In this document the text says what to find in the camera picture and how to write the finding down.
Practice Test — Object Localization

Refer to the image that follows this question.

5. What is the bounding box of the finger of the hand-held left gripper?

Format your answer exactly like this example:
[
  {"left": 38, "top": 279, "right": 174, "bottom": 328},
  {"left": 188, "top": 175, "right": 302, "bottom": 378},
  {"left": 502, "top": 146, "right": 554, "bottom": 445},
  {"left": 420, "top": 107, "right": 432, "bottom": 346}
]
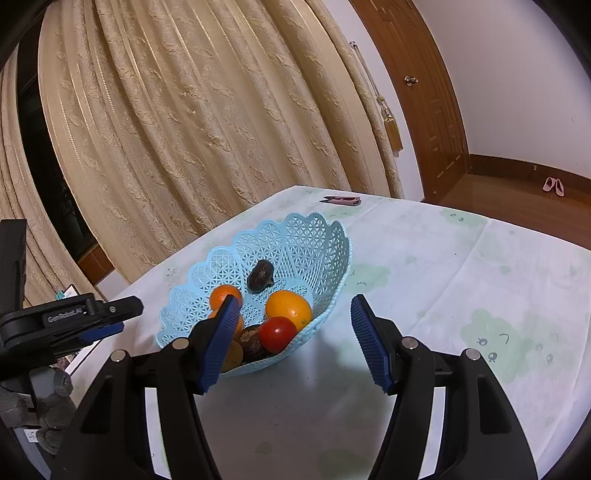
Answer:
[
  {"left": 99, "top": 296, "right": 144, "bottom": 324},
  {"left": 55, "top": 322, "right": 124, "bottom": 356}
]

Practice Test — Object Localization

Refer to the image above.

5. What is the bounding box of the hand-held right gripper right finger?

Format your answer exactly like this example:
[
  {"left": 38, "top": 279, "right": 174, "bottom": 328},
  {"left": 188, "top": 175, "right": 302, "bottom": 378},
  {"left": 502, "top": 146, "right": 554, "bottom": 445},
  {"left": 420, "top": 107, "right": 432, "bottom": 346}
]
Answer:
[{"left": 350, "top": 294, "right": 539, "bottom": 480}]

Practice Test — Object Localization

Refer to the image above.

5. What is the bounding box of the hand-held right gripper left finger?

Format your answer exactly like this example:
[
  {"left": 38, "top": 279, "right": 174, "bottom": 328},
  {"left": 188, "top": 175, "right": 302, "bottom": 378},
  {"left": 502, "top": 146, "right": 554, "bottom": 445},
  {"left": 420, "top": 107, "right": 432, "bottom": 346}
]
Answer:
[{"left": 48, "top": 294, "right": 244, "bottom": 480}]

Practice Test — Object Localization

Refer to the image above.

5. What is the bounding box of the dark brown fruit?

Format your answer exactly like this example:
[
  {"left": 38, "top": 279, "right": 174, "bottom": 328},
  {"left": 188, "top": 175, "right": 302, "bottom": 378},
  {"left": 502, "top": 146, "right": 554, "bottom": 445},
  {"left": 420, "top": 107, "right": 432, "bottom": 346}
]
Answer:
[
  {"left": 247, "top": 259, "right": 275, "bottom": 293},
  {"left": 238, "top": 324, "right": 278, "bottom": 365}
]

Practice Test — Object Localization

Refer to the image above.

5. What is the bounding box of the round orange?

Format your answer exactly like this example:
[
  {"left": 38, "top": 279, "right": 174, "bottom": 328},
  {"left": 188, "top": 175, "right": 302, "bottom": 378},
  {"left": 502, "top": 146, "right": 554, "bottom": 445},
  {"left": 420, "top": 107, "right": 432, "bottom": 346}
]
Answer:
[{"left": 210, "top": 285, "right": 243, "bottom": 311}]

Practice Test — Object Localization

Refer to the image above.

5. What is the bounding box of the red tomato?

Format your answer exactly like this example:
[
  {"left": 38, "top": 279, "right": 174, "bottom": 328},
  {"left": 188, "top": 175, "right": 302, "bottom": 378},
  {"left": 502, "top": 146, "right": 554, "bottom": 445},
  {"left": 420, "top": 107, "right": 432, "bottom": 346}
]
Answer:
[{"left": 259, "top": 316, "right": 297, "bottom": 354}]

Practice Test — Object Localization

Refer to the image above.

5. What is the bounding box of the large oval orange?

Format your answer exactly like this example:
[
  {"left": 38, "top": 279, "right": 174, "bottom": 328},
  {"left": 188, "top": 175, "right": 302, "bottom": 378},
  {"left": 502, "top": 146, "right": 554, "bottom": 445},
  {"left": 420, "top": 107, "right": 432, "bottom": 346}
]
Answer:
[{"left": 265, "top": 290, "right": 313, "bottom": 330}]

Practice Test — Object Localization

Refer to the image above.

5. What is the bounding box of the light blue plastic lattice basket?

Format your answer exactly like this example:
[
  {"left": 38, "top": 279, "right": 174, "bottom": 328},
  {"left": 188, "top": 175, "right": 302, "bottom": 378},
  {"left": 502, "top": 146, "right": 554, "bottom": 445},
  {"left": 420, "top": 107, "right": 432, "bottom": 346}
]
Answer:
[{"left": 156, "top": 211, "right": 353, "bottom": 379}]

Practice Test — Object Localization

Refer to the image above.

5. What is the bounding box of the wooden window sill trim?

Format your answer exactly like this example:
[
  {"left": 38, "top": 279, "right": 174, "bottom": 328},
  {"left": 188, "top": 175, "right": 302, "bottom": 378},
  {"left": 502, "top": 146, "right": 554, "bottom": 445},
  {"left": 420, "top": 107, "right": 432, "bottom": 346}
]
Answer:
[{"left": 76, "top": 242, "right": 116, "bottom": 280}]

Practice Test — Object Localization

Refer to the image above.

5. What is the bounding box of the narrow beige curtain panel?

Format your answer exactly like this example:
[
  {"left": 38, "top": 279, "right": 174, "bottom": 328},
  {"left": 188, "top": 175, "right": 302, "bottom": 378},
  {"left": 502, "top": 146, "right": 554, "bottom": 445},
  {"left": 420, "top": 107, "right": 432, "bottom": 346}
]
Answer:
[{"left": 0, "top": 46, "right": 93, "bottom": 308}]

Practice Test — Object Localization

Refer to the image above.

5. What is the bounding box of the white printed tablecloth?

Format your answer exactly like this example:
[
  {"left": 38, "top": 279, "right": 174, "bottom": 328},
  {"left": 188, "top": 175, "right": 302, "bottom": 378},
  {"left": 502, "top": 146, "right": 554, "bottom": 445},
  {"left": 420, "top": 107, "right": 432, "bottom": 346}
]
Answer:
[{"left": 14, "top": 185, "right": 591, "bottom": 480}]

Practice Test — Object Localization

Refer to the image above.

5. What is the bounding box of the dark window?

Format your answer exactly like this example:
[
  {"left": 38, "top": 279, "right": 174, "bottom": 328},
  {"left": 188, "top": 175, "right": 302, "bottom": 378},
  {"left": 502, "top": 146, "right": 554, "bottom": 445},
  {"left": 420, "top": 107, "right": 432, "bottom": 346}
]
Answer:
[{"left": 16, "top": 41, "right": 93, "bottom": 259}]

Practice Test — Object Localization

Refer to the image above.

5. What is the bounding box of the gold curtain tassel tieback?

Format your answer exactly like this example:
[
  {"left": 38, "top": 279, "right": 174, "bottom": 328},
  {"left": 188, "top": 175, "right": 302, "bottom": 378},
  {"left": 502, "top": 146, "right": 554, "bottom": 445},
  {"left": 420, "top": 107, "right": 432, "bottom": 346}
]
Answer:
[{"left": 349, "top": 41, "right": 404, "bottom": 153}]

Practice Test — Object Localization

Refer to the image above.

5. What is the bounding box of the wide beige curtain panel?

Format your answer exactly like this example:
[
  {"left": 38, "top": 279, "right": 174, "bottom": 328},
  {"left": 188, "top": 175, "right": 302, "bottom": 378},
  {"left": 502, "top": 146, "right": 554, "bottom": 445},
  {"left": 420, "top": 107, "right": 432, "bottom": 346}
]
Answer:
[{"left": 39, "top": 0, "right": 404, "bottom": 282}]

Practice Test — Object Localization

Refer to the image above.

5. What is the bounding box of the brown wooden door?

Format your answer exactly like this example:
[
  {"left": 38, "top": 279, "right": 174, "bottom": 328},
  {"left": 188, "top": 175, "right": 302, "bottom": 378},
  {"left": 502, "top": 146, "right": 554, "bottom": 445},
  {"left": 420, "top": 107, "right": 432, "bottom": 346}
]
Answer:
[{"left": 348, "top": 0, "right": 472, "bottom": 204}]

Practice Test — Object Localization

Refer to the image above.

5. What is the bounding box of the wooden baseboard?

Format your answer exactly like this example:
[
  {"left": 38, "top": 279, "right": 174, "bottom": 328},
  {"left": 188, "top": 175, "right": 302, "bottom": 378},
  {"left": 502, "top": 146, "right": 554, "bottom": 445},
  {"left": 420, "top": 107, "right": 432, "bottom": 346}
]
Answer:
[{"left": 468, "top": 154, "right": 591, "bottom": 188}]

